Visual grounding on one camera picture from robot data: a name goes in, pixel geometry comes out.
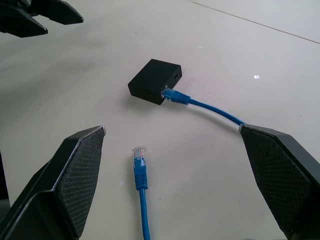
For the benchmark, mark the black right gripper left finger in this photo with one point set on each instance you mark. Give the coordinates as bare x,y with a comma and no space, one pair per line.
75,180

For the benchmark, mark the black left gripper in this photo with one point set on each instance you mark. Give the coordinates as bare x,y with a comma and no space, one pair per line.
13,7

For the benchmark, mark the small white paper scrap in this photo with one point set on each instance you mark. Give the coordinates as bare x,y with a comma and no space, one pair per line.
256,76

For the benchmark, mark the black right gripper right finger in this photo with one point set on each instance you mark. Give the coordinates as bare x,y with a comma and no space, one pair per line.
280,170

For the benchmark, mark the small black box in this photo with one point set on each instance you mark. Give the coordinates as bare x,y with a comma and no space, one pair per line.
152,78

